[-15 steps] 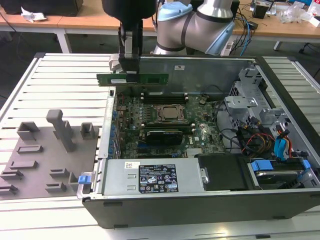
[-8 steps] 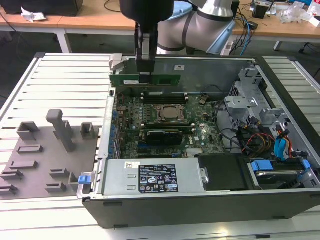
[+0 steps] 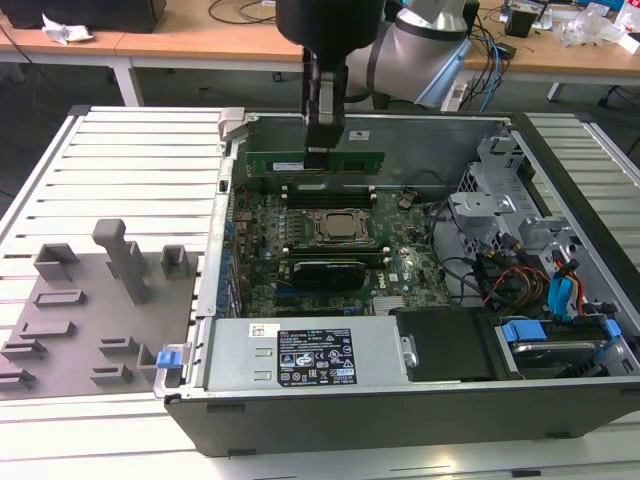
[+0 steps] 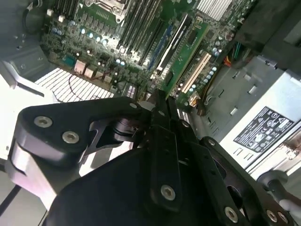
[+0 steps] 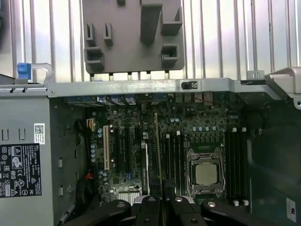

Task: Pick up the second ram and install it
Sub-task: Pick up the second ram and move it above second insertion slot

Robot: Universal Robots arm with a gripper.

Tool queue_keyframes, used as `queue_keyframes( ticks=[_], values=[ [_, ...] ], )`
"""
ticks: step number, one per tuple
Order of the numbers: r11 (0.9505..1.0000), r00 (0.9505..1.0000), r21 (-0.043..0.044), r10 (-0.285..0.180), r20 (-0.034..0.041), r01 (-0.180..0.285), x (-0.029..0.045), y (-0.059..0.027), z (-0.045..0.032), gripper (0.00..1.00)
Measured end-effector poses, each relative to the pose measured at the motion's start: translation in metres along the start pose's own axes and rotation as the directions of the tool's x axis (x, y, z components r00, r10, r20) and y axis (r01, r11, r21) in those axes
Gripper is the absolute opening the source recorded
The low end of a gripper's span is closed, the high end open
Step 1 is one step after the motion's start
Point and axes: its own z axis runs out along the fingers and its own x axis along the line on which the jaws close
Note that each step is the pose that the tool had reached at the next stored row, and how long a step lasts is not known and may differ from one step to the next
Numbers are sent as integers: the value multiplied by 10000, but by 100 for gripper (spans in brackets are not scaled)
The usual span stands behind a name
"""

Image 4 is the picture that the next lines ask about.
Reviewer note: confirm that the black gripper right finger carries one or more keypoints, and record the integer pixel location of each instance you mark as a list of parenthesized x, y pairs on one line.
[(235, 193)]

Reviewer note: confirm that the green RAM stick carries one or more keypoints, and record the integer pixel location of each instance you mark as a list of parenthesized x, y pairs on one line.
[(188, 54)]

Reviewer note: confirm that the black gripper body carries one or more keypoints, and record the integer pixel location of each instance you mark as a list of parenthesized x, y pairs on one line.
[(105, 195)]

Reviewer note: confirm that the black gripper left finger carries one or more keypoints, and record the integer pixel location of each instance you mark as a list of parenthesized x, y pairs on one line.
[(77, 117)]

